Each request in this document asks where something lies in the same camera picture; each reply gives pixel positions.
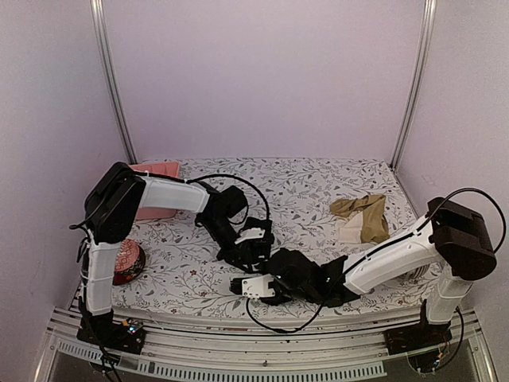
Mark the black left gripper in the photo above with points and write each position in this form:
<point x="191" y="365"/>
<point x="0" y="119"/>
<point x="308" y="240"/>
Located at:
<point x="235" y="255"/>

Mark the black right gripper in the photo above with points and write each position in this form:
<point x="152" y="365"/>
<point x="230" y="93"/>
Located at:
<point x="273" y="302"/>

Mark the tan beige underwear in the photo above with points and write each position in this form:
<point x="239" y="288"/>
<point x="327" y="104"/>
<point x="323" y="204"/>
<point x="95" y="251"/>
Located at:
<point x="361" y="220"/>

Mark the black white-striped underwear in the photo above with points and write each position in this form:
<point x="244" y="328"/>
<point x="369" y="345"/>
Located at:
<point x="253" y="256"/>

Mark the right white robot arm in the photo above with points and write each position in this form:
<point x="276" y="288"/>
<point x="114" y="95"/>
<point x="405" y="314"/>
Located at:
<point x="449" y="234"/>

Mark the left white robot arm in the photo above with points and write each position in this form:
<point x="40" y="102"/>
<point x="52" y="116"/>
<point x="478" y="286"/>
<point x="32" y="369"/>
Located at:
<point x="111" y="208"/>

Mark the floral patterned table cloth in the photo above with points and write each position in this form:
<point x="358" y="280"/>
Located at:
<point x="182" y="274"/>

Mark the pink divided organizer box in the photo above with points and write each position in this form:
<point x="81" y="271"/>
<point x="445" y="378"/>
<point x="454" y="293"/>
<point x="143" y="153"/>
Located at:
<point x="148" y="211"/>

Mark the red patterned bowl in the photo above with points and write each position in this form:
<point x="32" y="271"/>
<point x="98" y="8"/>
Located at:
<point x="130" y="262"/>

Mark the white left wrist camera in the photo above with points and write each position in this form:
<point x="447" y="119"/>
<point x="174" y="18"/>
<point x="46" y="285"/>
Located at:
<point x="250" y="234"/>

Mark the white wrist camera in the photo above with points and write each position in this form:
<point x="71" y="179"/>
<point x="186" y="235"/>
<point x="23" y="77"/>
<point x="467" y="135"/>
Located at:
<point x="250" y="234"/>
<point x="254" y="287"/>

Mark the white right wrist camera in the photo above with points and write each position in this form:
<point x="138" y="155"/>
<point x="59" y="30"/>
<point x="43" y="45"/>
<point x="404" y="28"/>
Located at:
<point x="254" y="287"/>

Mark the aluminium front rail frame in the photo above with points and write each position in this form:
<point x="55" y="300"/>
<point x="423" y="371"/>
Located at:
<point x="189" y="348"/>

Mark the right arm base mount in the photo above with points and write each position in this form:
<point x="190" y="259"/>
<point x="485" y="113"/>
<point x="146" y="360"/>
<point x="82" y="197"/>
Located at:
<point x="416" y="336"/>

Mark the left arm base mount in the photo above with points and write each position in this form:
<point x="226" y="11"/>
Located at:
<point x="127" y="336"/>

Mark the left aluminium corner post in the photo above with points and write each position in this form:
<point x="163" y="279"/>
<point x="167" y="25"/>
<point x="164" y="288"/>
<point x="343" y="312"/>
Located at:
<point x="100" y="28"/>

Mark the aluminium corner post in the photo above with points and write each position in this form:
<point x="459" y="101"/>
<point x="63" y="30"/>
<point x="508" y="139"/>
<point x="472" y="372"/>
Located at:
<point x="100" y="28"/>
<point x="424" y="43"/>

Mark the right aluminium corner post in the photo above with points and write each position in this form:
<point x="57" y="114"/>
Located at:
<point x="424" y="43"/>

